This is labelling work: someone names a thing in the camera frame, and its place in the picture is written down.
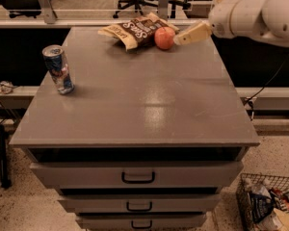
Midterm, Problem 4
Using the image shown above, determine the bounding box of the red apple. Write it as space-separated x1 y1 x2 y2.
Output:
154 27 175 50

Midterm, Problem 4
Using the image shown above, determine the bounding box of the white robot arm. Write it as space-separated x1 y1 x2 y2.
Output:
173 0 289 47

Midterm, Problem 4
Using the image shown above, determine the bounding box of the brown chip bag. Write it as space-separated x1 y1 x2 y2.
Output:
98 13 179 50

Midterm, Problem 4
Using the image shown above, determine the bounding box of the dark blue snack bag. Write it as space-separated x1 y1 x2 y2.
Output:
250 193 274 223

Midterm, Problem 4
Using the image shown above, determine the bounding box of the red snack bag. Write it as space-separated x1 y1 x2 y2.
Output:
269 188 289 213

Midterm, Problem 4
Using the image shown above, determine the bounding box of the black office chair centre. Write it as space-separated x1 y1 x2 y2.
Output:
113 0 191 19

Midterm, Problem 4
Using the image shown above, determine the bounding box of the grey drawer cabinet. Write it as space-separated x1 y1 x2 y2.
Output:
12 27 258 217

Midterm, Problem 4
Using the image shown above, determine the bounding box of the blue energy drink can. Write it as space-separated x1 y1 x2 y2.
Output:
42 44 74 94

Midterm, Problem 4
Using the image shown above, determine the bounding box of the top grey drawer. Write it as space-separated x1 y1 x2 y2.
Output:
30 162 243 189

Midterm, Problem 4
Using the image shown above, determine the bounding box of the grey drawer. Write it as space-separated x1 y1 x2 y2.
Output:
76 214 206 231
59 194 221 214
30 162 243 189

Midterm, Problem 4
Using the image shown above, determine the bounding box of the middle grey drawer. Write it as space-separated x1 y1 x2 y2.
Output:
59 194 221 214

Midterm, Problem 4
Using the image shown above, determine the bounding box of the bottom grey drawer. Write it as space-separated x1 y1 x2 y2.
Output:
76 214 206 231

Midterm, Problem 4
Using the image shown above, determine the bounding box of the black stand leg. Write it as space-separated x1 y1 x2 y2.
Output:
0 125 12 189

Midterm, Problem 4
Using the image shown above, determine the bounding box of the black cable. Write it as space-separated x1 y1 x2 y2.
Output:
242 47 289 120

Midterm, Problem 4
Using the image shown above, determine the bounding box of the wire basket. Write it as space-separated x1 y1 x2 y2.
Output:
236 173 289 231

